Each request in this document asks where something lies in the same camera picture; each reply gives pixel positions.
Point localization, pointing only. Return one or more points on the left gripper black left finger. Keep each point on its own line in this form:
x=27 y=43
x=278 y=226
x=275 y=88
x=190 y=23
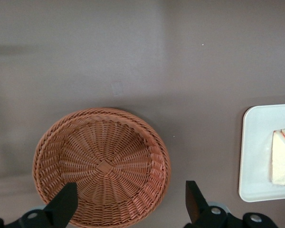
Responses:
x=61 y=209

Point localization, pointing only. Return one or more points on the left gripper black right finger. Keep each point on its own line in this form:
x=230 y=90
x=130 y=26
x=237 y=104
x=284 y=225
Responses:
x=194 y=202

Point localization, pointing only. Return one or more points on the triangle sandwich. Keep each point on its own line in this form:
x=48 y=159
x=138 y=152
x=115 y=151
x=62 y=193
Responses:
x=283 y=161

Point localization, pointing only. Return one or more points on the shallow round brown wicker basket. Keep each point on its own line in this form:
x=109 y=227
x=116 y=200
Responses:
x=104 y=154

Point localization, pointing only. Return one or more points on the cream plastic tray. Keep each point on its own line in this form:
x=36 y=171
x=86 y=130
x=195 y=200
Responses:
x=256 y=152

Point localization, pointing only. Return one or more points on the brown table cover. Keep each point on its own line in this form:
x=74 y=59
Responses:
x=133 y=47

